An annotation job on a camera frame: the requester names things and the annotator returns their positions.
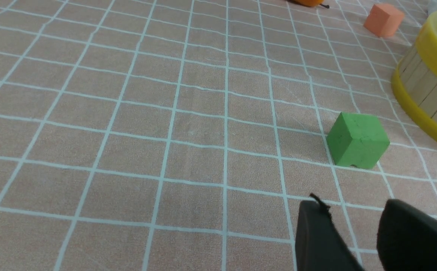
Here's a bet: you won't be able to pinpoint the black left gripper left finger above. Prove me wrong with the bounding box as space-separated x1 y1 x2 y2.
295 194 364 271

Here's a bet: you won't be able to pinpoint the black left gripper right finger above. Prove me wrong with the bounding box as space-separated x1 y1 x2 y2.
376 199 437 271

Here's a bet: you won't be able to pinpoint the bamboo steamer basket yellow rims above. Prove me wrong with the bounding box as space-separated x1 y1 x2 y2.
391 45 437 142

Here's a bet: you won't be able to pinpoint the green foam cube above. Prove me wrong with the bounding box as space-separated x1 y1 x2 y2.
326 113 390 169

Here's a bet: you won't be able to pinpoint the orange foam cube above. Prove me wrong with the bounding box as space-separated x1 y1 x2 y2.
363 3 405 38

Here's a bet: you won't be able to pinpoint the pink checkered tablecloth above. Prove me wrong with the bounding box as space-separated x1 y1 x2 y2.
0 0 437 271

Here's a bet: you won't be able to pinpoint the orange yellow toy pear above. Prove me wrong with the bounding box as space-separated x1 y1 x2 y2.
291 0 330 9

